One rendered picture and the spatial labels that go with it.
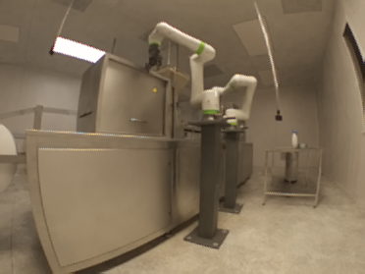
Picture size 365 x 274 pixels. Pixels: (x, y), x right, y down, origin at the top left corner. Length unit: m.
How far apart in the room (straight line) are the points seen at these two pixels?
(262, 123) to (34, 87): 7.03
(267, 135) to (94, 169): 5.41
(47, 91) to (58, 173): 4.32
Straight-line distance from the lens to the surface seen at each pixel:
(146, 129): 1.24
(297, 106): 5.86
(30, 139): 0.74
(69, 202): 0.80
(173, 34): 1.26
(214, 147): 1.13
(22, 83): 5.03
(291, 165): 3.47
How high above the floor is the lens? 0.76
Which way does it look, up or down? 3 degrees up
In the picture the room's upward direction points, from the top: straight up
